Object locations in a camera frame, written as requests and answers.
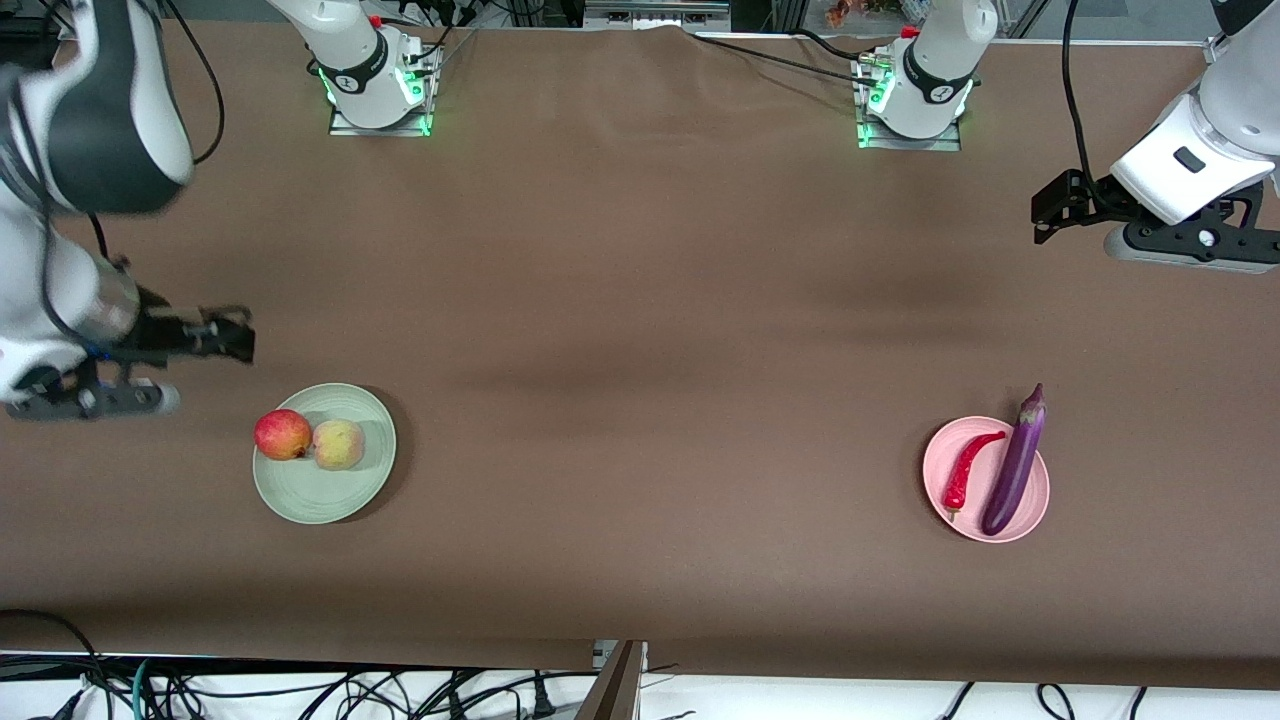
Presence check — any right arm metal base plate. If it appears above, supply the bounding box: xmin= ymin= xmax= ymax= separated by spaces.
xmin=328 ymin=45 xmax=434 ymax=138

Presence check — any long purple eggplant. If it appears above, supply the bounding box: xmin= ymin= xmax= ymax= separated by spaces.
xmin=980 ymin=383 xmax=1047 ymax=538

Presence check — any yellow pink peach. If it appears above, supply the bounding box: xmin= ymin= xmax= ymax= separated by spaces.
xmin=312 ymin=419 xmax=366 ymax=472

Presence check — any pink plate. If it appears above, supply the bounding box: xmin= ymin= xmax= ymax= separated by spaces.
xmin=922 ymin=416 xmax=1051 ymax=544

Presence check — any red chili pepper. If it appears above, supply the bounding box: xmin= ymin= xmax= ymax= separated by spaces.
xmin=942 ymin=431 xmax=1007 ymax=523

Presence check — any metal post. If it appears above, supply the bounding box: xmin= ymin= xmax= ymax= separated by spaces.
xmin=575 ymin=640 xmax=647 ymax=720

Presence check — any black looped floor cable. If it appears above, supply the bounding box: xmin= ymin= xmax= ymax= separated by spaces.
xmin=0 ymin=609 xmax=113 ymax=720

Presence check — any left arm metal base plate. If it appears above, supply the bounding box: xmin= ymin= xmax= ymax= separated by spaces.
xmin=855 ymin=55 xmax=964 ymax=153

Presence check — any light green plate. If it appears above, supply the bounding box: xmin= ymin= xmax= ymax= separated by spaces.
xmin=252 ymin=383 xmax=398 ymax=525

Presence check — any black cable to arm base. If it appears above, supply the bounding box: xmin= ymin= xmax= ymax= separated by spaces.
xmin=690 ymin=28 xmax=881 ymax=89

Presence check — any aluminium frame rail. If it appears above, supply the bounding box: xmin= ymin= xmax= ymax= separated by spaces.
xmin=585 ymin=0 xmax=733 ymax=31

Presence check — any brown table cover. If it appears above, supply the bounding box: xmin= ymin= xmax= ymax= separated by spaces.
xmin=0 ymin=18 xmax=1280 ymax=691

